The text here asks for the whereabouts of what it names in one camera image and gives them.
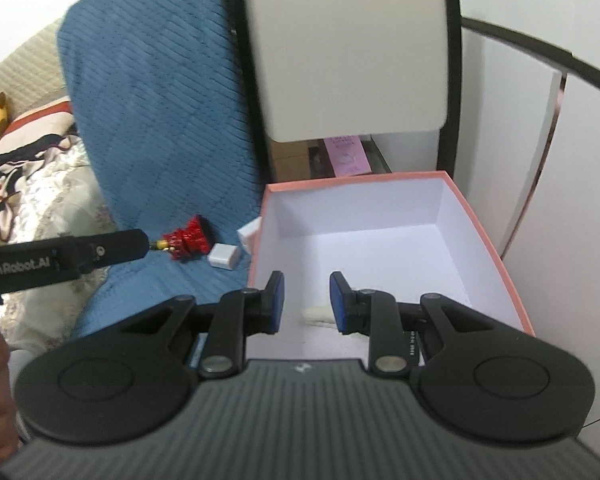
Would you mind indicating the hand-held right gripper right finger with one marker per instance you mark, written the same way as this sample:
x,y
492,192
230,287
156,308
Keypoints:
x,y
336,305

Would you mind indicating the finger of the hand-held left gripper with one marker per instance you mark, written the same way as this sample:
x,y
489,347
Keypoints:
x,y
125,245

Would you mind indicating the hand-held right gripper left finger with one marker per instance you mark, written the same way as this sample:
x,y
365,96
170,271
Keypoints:
x,y
278,305

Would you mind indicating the red ornament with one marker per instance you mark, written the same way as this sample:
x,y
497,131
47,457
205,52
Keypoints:
x,y
187,240

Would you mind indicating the white charger plug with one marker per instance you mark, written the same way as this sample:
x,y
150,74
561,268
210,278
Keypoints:
x,y
225,256

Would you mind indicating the pink cardboard box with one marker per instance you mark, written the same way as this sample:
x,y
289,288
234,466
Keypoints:
x,y
380,210

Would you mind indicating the small cream object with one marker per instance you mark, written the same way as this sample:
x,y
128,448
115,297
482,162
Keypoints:
x,y
320,315

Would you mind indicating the floral quilt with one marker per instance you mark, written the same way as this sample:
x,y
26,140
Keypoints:
x,y
55,200

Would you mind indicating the white block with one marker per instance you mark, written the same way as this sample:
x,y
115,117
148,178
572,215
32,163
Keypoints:
x,y
250,232

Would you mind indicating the striped cushion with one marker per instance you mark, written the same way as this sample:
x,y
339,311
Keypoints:
x,y
25,135

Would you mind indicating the blue quilted blanket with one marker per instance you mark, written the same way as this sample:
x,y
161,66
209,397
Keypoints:
x,y
155,110

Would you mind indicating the brown cardboard box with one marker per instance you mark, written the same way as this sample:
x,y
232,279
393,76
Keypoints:
x,y
290,160

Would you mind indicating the beige quilted backrest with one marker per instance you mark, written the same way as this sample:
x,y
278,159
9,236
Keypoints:
x,y
30,65

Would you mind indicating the white wardrobe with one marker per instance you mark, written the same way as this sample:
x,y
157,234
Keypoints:
x,y
570,210

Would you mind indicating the beige cabinet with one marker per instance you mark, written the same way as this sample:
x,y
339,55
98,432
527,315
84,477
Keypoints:
x,y
350,50

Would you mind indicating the black metal frame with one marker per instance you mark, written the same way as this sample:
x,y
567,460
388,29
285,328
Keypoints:
x,y
450,60

